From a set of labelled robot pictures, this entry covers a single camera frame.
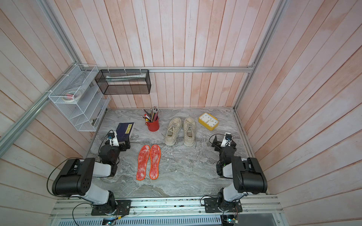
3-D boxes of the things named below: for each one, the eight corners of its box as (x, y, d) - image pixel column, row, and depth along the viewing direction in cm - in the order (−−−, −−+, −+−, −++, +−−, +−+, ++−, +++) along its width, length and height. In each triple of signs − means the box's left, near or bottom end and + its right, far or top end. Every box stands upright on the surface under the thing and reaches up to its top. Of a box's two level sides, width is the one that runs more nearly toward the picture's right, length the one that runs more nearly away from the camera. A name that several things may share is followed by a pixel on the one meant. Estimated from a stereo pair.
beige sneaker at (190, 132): (183, 147, 99) (184, 141, 93) (183, 122, 113) (183, 116, 107) (196, 147, 99) (197, 141, 93) (194, 122, 113) (195, 116, 107)
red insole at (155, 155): (146, 179, 85) (145, 178, 83) (151, 145, 100) (150, 144, 98) (158, 179, 85) (158, 178, 83) (161, 145, 100) (161, 144, 98)
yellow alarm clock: (196, 121, 114) (196, 118, 112) (205, 113, 119) (205, 111, 117) (211, 132, 107) (212, 129, 105) (220, 123, 113) (221, 121, 110)
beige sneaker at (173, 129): (165, 145, 99) (164, 139, 94) (172, 121, 114) (172, 115, 108) (175, 147, 98) (175, 141, 93) (181, 122, 113) (181, 116, 107)
